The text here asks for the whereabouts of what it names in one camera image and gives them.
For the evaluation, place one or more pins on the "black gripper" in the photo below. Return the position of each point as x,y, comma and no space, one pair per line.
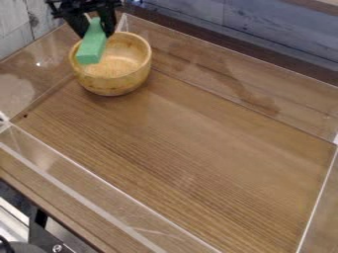
71,10

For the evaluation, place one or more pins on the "green rectangular block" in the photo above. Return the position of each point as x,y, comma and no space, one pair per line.
93,44

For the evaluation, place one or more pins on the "brown wooden bowl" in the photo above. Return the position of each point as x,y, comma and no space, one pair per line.
123,69

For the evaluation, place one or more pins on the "black metal table bracket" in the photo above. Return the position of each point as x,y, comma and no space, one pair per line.
40,237

